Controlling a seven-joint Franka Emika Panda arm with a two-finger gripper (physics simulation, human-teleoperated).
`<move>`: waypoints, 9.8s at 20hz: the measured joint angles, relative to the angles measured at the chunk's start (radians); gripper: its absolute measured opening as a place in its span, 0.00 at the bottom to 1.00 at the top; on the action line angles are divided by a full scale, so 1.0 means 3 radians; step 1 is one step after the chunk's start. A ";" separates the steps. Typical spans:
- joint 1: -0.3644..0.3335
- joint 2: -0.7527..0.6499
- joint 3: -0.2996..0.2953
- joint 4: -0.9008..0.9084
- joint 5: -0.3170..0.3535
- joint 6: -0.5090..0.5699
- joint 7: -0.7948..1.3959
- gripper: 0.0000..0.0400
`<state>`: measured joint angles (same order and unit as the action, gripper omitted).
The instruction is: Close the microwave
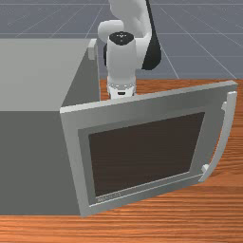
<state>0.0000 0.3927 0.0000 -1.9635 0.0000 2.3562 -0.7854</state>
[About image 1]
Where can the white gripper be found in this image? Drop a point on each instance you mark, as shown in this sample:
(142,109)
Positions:
(121,91)

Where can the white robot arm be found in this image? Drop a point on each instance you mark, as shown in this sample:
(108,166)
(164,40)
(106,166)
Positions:
(121,57)

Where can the grey microwave door with window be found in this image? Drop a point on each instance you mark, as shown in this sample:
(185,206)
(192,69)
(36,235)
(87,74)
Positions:
(145,148)

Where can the grey microwave oven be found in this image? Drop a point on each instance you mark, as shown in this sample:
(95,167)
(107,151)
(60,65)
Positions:
(34,95)

